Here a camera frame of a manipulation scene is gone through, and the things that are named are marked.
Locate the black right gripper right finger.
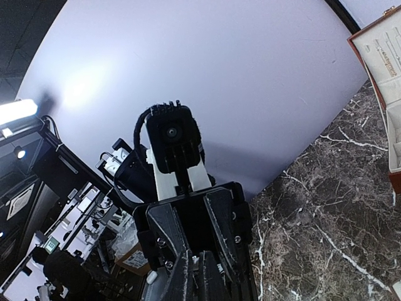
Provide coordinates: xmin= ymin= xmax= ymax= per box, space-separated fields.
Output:
xmin=198 ymin=251 xmax=231 ymax=301

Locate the red jewelry box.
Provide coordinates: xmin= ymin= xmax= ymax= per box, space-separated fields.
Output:
xmin=348 ymin=6 xmax=400 ymax=194

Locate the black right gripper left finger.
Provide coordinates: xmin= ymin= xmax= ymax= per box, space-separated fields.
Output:
xmin=160 ymin=250 xmax=200 ymax=301

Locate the left black frame post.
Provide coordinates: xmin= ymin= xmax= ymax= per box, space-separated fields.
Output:
xmin=325 ymin=0 xmax=361 ymax=34

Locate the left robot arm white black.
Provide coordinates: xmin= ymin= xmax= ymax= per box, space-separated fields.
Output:
xmin=98 ymin=137 xmax=256 ymax=300

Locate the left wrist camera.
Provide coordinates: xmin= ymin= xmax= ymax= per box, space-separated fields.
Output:
xmin=133 ymin=99 xmax=209 ymax=201

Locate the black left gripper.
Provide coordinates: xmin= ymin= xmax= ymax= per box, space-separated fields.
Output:
xmin=133 ymin=182 xmax=253 ymax=300

